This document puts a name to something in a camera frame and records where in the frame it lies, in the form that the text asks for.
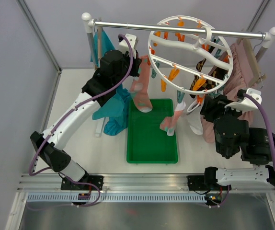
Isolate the wooden left clip hanger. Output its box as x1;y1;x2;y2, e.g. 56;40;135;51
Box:
97;26;103;68

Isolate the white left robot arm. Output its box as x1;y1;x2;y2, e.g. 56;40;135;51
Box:
30;49;141;190

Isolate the metal clothes rack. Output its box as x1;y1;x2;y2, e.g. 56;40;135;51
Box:
81;12;275;137

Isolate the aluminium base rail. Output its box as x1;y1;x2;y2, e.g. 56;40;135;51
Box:
17;173;203;193

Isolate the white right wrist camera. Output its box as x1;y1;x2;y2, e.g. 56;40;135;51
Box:
224;88;262;113

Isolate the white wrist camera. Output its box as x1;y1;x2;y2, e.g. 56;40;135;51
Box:
118;34;138;53
224;88;262;113

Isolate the white striped sock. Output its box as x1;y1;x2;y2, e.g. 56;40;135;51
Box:
186;100;203;135

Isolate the pink patterned sock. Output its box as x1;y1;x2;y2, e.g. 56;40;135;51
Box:
160;101;186;136
129;55;153;113

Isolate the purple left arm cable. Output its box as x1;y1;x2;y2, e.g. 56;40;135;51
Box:
28;33;132;177

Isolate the brown argyle sock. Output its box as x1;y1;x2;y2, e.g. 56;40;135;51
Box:
190;68;228;91
196;58;216;75

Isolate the white slotted cable duct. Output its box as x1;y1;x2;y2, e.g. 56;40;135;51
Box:
27;193;206;203

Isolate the green plastic tray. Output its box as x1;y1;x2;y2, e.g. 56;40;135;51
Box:
126;99;178;164

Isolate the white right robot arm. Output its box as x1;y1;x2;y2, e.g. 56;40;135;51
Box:
201;93;275;190

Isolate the teal cloth on hanger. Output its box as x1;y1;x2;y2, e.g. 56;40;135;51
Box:
92;31;130;136

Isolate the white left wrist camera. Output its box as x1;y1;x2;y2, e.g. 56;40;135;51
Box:
118;34;138;53

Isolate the wooden clip hanger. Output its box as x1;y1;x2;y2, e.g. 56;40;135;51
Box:
97;26;103;68
236;38;266;90

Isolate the wooden right clip hanger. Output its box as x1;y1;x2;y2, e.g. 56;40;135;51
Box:
236;38;266;90

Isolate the pink pleated skirt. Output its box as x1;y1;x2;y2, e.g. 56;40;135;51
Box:
201;39;254;144

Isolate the white round clip hanger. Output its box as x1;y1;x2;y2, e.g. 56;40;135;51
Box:
148;15;233;95

